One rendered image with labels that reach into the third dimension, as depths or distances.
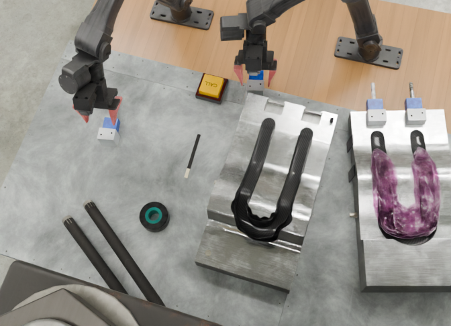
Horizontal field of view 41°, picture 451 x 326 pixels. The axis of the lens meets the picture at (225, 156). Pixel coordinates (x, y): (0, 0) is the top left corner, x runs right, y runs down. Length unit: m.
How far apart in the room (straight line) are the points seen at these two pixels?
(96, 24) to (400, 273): 0.97
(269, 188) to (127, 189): 0.43
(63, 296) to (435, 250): 1.29
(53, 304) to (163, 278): 1.27
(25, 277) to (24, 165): 1.43
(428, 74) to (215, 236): 0.80
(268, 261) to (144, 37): 0.83
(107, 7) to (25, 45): 1.56
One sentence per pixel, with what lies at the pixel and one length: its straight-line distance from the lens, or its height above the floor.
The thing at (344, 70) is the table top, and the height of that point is 0.80.
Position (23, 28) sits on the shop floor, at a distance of 3.15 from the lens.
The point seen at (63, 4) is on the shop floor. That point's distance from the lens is 3.15.
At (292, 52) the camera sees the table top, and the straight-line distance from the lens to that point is 1.90.
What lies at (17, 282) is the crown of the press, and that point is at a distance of 0.47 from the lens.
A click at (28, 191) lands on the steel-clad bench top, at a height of 0.80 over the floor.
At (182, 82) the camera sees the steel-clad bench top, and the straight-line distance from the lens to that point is 1.87.
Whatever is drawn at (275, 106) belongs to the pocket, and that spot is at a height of 0.86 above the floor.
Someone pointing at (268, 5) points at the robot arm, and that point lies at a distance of 1.59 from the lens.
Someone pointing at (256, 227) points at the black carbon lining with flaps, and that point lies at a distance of 1.61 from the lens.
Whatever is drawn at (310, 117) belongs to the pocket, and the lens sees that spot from 1.73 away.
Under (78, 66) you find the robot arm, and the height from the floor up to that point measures 1.15.
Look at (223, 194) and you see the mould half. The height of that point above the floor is 0.93.
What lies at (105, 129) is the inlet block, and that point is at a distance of 1.79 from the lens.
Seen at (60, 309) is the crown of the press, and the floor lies 2.04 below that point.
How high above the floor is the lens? 2.43
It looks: 69 degrees down
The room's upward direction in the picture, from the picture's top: 11 degrees counter-clockwise
